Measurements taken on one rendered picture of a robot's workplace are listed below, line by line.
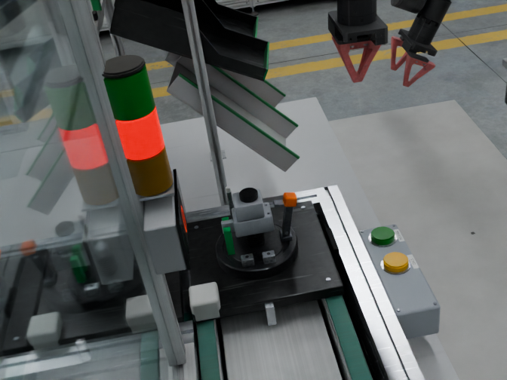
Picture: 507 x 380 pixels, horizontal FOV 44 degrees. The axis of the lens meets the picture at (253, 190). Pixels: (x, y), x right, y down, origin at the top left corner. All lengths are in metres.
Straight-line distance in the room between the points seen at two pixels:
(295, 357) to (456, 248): 0.42
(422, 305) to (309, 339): 0.18
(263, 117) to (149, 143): 0.64
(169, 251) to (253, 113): 0.62
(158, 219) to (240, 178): 0.75
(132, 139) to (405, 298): 0.50
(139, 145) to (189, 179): 0.81
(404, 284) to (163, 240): 0.43
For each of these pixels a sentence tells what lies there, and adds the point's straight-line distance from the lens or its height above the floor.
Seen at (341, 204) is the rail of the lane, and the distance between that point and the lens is 1.19.
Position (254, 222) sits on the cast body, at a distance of 1.02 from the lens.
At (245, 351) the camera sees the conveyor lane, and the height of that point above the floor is 0.92.
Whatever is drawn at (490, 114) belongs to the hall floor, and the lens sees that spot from 3.49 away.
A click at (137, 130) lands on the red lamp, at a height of 1.35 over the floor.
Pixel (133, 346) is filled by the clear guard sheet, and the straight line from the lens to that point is 0.64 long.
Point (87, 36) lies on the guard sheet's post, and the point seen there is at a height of 1.46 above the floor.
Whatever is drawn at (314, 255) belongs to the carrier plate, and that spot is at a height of 0.97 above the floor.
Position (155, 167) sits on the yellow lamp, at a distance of 0.72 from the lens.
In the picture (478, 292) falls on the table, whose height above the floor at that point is 0.86.
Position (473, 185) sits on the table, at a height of 0.86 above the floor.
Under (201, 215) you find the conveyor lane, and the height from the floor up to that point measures 0.96.
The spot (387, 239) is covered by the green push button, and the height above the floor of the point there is 0.97.
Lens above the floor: 1.66
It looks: 34 degrees down
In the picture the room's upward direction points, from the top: 9 degrees counter-clockwise
